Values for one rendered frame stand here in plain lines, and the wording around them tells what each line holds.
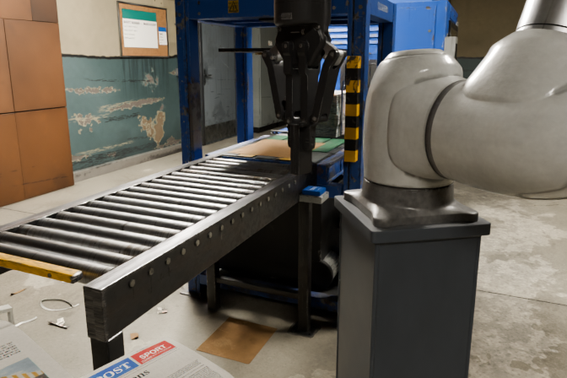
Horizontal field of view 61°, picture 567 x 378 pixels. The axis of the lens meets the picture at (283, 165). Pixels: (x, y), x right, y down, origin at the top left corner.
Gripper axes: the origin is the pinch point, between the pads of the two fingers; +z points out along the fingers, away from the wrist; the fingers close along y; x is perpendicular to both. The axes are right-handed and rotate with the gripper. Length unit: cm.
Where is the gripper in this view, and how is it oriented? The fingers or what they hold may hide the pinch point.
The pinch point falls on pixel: (301, 148)
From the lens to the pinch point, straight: 66.8
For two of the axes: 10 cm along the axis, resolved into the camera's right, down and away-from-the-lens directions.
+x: 6.5, -1.6, 7.4
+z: 0.0, 9.8, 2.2
